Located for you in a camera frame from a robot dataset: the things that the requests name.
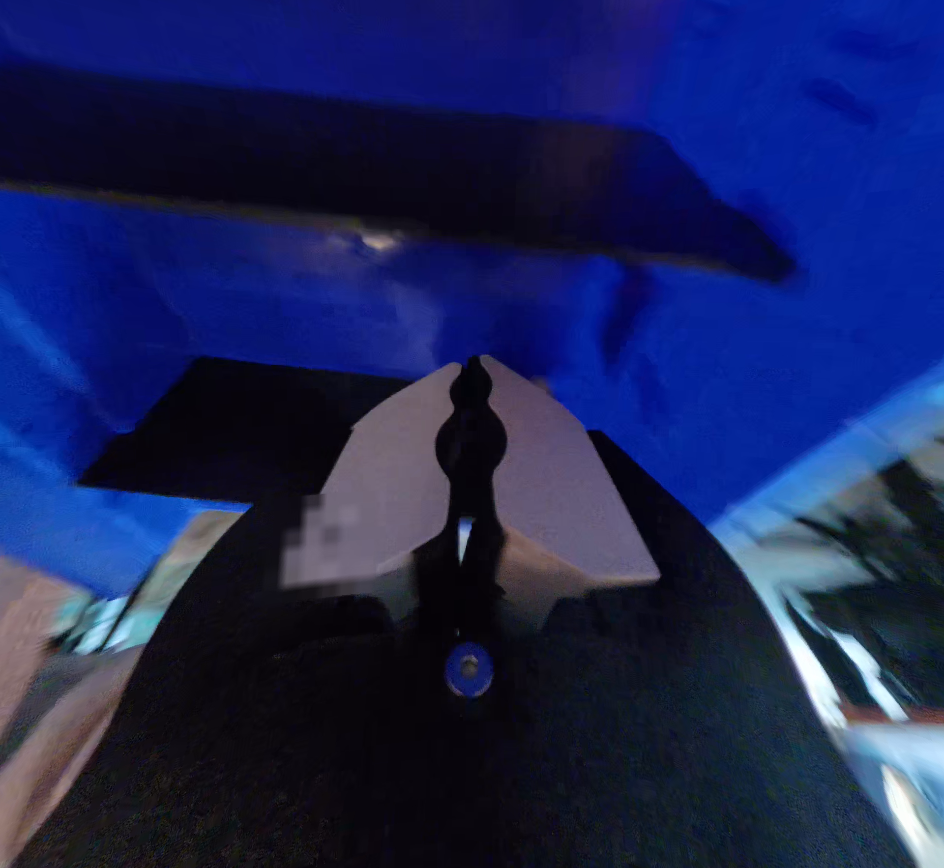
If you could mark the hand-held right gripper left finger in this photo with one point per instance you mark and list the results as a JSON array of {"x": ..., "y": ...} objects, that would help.
[{"x": 391, "y": 455}]

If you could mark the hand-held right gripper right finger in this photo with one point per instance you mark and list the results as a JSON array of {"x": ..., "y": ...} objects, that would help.
[{"x": 560, "y": 499}]

